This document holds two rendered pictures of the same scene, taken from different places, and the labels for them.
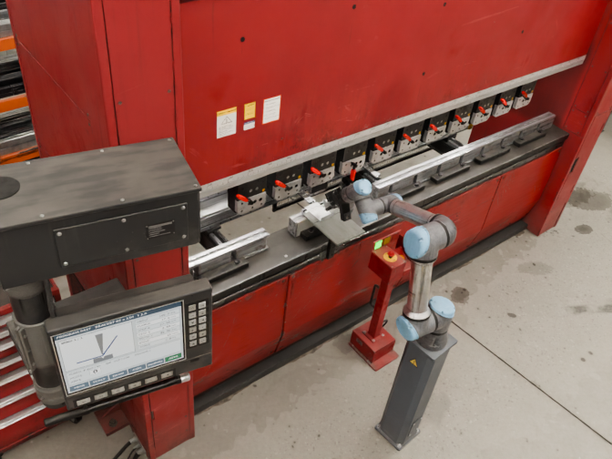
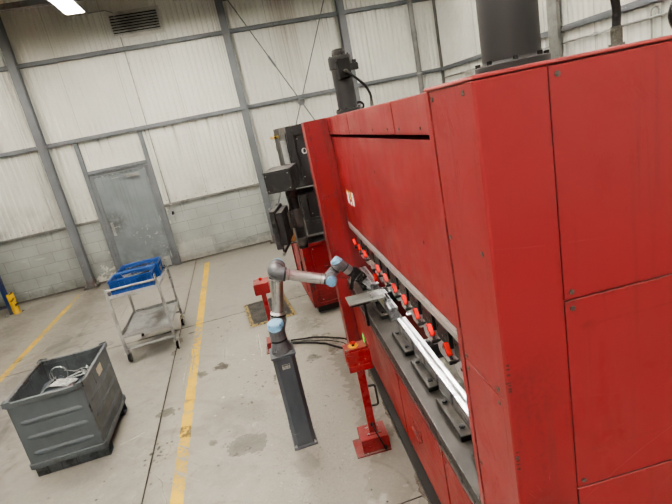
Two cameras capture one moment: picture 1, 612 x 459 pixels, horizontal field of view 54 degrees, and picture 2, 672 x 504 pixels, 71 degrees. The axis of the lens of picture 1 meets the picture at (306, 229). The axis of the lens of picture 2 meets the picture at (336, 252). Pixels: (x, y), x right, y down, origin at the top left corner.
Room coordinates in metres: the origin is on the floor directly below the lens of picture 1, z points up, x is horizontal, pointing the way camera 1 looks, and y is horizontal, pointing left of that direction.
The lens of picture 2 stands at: (4.10, -2.78, 2.28)
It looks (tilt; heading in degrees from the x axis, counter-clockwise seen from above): 16 degrees down; 127
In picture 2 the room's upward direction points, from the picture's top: 12 degrees counter-clockwise
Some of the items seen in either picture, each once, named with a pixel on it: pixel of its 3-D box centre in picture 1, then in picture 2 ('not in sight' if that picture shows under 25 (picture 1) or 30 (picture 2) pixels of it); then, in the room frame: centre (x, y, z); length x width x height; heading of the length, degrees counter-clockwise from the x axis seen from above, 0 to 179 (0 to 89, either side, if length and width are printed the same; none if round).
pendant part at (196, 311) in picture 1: (134, 336); (282, 225); (1.12, 0.46, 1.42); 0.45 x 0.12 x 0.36; 121
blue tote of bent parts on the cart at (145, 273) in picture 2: not in sight; (133, 279); (-1.15, 0.13, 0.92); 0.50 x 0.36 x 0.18; 47
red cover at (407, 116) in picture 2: not in sight; (373, 119); (2.83, -0.52, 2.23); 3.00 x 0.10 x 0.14; 133
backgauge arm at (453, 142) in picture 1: (433, 135); not in sight; (3.59, -0.77, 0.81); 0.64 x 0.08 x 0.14; 43
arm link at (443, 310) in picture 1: (438, 313); (276, 329); (1.83, -0.62, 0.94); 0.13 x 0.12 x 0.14; 126
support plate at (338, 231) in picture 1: (333, 223); (364, 297); (2.29, -0.13, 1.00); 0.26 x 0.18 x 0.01; 43
